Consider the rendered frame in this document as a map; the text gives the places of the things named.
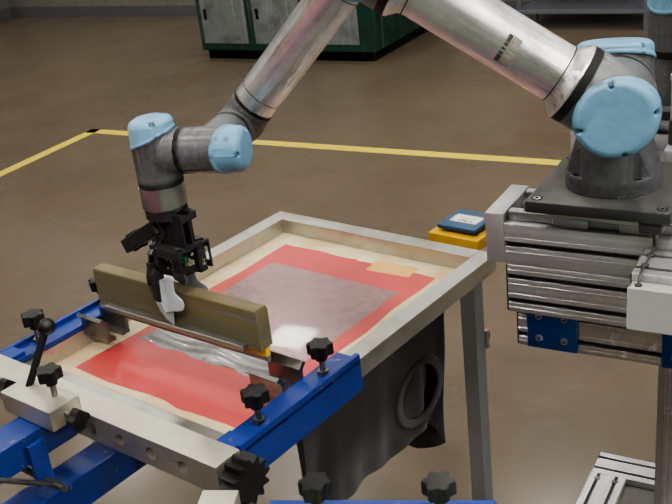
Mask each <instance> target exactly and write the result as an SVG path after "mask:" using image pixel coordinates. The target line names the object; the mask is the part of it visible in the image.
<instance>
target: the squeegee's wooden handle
mask: <svg viewBox="0 0 672 504"><path fill-rule="evenodd" d="M93 274H94V278H95V282H96V286H97V291H98V295H99V299H100V303H101V304H103V305H106V304H107V303H109V302H110V303H114V304H117V305H121V306H124V307H127V308H131V309H134V310H137V311H141V312H144V313H147V314H151V315H154V316H158V317H161V318H164V319H166V318H165V317H164V315H163V314H162V312H161V311H160V309H159V307H158V305H157V303H156V301H155V300H154V299H153V296H152V294H151V292H150V290H149V287H148V284H147V278H146V274H144V273H141V272H137V271H133V270H129V269H125V268H122V267H118V266H114V265H110V264H106V263H101V264H99V265H97V266H95V267H94V268H93ZM173 283H174V289H175V293H176V294H177V295H178V296H179V297H180V298H181V299H182V300H183V302H184V310H183V311H178V312H174V313H175V322H178V323H181V324H184V325H188V326H191V327H195V328H198V329H201V330H205V331H208V332H211V333H215V334H218V335H221V336H225V337H228V338H232V339H235V340H238V341H242V342H245V343H247V345H248V348H249V349H253V350H256V351H259V352H262V351H263V350H264V349H266V348H267V347H269V346H270V345H272V344H273V341H272V335H271V328H270V322H269V316H268V310H267V307H266V305H263V304H259V303H255V302H251V301H247V300H243V299H240V298H236V297H232V296H228V295H224V294H221V293H217V292H213V291H209V290H205V289H202V288H198V287H194V286H190V285H186V284H183V283H179V282H175V281H173Z"/></svg>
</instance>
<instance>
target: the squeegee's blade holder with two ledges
mask: <svg viewBox="0 0 672 504"><path fill-rule="evenodd" d="M105 309H106V310H108V311H111V312H114V313H117V314H121V315H124V316H127V317H131V318H134V319H137V320H140V321H144V322H147V323H150V324H153V325H157V326H160V327H163V328H167V329H170V330H173V331H176V332H180V333H183V334H186V335H189V336H193V337H196V338H199V339H203V340H206V341H209V342H212V343H216V344H219V345H222V346H226V347H229V348H232V349H235V350H239V351H242V352H244V351H245V350H247V349H248V345H247V343H245V342H242V341H238V340H235V339H232V338H228V337H225V336H221V335H218V334H215V333H211V332H208V331H205V330H201V329H198V328H195V327H191V326H188V325H184V324H181V323H178V322H175V325H172V324H171V323H170V322H169V321H168V320H167V319H164V318H161V317H158V316H154V315H151V314H147V313H144V312H141V311H137V310H134V309H131V308H127V307H124V306H121V305H117V304H114V303H110V302H109V303H107V304H106V305H105Z"/></svg>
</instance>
